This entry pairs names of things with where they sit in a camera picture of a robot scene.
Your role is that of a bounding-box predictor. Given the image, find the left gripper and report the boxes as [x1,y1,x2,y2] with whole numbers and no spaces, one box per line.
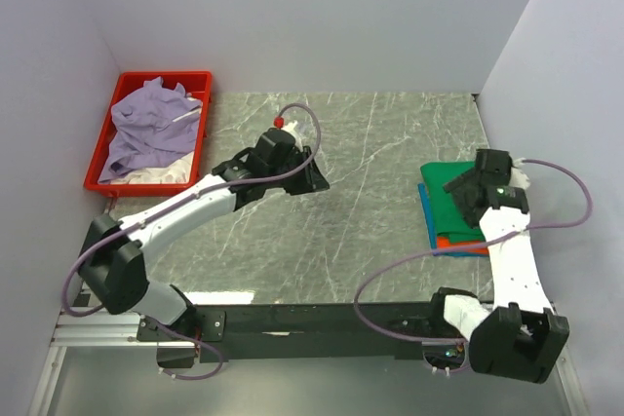
[266,146,330,196]

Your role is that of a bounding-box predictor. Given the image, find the green t-shirt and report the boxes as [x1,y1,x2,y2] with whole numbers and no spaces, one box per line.
[420,161,485,242]

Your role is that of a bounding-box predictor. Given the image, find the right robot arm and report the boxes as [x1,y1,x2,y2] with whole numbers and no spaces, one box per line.
[427,149,569,384]

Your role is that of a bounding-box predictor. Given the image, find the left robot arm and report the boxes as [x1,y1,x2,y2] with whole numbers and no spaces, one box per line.
[77,128,330,340]

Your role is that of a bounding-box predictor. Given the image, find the folded blue t-shirt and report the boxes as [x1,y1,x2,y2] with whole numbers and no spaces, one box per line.
[417,183,488,257]

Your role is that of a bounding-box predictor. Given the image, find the folded orange t-shirt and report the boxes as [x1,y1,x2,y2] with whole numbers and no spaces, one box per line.
[436,236,488,256]

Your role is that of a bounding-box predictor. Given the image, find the lavender t-shirt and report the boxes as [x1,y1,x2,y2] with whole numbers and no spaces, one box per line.
[98,75,205,183]

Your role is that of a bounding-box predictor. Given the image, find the black base beam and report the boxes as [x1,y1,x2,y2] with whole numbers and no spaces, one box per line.
[136,302,468,368]

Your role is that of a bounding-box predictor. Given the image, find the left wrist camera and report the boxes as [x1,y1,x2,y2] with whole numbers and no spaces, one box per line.
[273,116,302,145]

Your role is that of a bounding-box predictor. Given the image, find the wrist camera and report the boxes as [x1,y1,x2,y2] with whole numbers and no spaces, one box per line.
[273,116,302,145]
[509,158,530,190]

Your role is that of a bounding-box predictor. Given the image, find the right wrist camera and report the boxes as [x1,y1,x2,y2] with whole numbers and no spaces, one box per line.
[509,158,530,190]

